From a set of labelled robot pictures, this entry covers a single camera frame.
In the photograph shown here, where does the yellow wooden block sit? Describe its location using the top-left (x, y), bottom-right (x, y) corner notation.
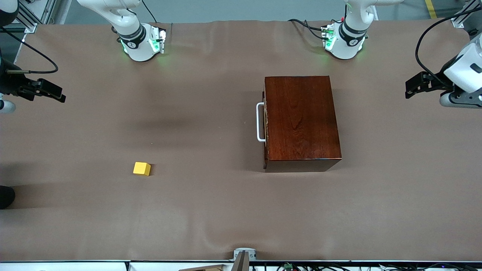
top-left (133, 162), bottom-right (151, 177)

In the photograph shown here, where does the white metal drawer handle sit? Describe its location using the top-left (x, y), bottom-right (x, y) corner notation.
top-left (256, 102), bottom-right (266, 143)

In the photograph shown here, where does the light wood drawer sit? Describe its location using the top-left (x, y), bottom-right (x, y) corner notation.
top-left (262, 90), bottom-right (268, 170)

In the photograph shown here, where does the black rounded object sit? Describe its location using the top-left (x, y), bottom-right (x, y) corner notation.
top-left (0, 186), bottom-right (16, 210)

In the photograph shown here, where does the dark brown wooden cabinet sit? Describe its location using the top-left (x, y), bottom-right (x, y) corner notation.
top-left (264, 76), bottom-right (342, 173)

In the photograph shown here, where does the brown table cover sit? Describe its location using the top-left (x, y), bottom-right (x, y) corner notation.
top-left (0, 18), bottom-right (482, 262)

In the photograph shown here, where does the brown cardboard piece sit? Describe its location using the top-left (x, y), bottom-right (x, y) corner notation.
top-left (179, 264), bottom-right (226, 271)

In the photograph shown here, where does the aluminium extrusion frame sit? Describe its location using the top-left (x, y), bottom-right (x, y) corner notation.
top-left (17, 0), bottom-right (72, 33)
top-left (451, 0), bottom-right (482, 29)

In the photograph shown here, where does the black arm base cable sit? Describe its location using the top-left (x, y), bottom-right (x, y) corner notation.
top-left (141, 0), bottom-right (156, 24)
top-left (288, 18), bottom-right (328, 40)

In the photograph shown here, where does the white table edge rail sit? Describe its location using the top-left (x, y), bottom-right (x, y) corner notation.
top-left (0, 260), bottom-right (482, 271)

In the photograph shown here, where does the tangled black cable bundle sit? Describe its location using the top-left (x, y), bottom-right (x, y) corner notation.
top-left (250, 262), bottom-right (482, 271)

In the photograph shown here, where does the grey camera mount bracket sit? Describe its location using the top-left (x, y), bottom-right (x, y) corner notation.
top-left (230, 248), bottom-right (257, 271)

